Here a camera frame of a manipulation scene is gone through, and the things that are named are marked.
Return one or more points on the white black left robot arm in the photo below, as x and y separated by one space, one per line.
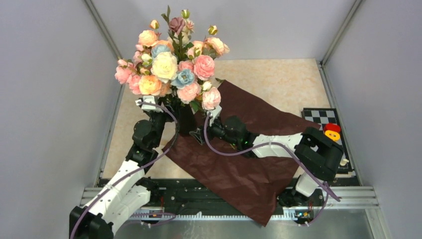
128 190

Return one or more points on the white toothed cable duct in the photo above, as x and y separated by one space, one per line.
151 214

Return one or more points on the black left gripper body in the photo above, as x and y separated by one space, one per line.
158 120

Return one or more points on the black cylindrical vase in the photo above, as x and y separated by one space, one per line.
186 120

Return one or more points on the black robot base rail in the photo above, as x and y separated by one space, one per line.
189 196

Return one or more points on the red yellow toy block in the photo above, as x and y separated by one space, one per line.
332 131

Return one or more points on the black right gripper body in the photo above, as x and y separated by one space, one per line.
218 131

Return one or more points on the colourful artificial flower bunch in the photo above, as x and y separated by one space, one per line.
177 69

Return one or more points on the red paper bouquet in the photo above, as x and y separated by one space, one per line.
250 185

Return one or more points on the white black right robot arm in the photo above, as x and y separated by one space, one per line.
317 154

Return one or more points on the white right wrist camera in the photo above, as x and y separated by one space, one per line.
213 115

